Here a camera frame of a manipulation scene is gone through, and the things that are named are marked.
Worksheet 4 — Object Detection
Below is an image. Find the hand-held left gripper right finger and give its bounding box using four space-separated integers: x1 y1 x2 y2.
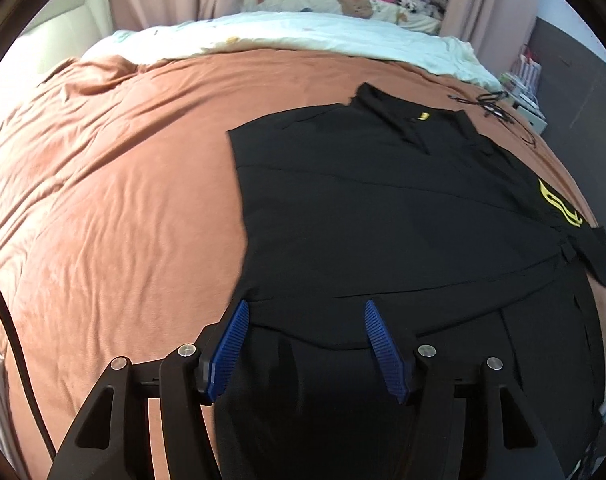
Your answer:
364 299 566 480

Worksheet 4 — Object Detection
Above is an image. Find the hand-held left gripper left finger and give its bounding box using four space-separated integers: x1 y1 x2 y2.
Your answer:
48 299 251 480

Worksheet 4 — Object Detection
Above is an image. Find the black garment with yellow print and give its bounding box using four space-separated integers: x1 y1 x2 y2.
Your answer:
215 82 606 480

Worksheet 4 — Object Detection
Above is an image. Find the orange bed sheet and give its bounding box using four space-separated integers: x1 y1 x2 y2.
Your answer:
0 47 606 480

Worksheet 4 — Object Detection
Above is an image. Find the white quilt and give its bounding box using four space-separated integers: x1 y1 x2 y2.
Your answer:
80 12 504 93

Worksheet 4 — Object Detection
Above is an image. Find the bear print pillow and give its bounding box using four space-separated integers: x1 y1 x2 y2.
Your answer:
243 0 444 36

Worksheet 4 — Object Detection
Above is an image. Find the cream padded headboard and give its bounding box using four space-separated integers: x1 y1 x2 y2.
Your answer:
18 0 114 48

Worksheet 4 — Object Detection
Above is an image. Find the thick black cable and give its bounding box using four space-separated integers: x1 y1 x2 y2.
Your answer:
0 259 57 461

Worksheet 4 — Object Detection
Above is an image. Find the thin black cable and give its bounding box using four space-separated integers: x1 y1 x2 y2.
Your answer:
448 90 536 144

